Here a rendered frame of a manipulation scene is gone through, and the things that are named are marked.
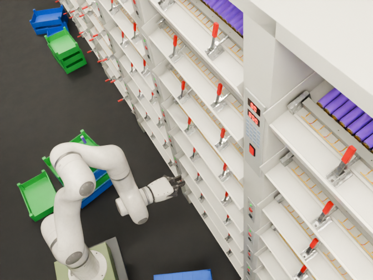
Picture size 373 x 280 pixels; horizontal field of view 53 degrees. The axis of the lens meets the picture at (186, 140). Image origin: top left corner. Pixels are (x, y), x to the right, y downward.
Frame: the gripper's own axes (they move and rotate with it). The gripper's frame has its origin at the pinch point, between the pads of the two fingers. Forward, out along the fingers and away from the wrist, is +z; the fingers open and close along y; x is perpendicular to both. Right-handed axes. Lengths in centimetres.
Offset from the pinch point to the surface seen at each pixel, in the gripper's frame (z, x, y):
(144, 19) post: -5, 78, -18
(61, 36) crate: -2, -46, -218
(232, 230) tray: 10.8, -6.9, 31.0
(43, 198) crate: -64, -72, -76
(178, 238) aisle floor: 1, -61, -1
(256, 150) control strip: -6, 78, 49
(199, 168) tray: 7.0, 12.5, 5.8
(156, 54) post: -1, 62, -18
